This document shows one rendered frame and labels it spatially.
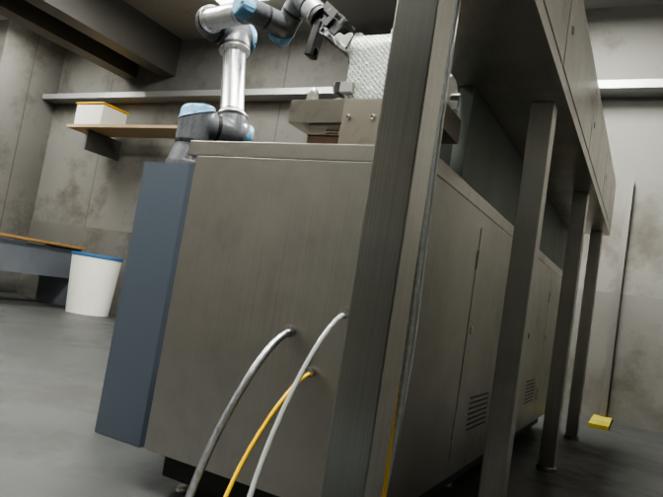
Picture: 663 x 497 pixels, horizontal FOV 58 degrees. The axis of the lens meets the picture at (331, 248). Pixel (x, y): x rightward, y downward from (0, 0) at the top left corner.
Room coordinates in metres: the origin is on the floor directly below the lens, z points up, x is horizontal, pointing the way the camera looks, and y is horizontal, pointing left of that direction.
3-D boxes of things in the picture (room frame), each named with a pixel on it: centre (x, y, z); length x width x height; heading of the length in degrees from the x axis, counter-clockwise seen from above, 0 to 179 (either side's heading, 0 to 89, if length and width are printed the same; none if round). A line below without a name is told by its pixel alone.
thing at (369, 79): (1.61, -0.07, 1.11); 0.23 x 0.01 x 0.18; 62
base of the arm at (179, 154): (2.05, 0.53, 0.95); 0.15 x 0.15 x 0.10
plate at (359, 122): (1.39, -0.02, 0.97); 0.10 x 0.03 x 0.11; 62
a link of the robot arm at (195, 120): (2.05, 0.52, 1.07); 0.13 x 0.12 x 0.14; 127
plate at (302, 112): (1.48, -0.05, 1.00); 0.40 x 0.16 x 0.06; 62
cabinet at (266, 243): (2.52, -0.49, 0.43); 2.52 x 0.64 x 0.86; 152
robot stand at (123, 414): (2.05, 0.53, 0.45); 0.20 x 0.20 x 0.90; 62
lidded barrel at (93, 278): (6.16, 2.33, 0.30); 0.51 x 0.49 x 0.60; 62
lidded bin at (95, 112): (6.45, 2.69, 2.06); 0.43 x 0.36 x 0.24; 62
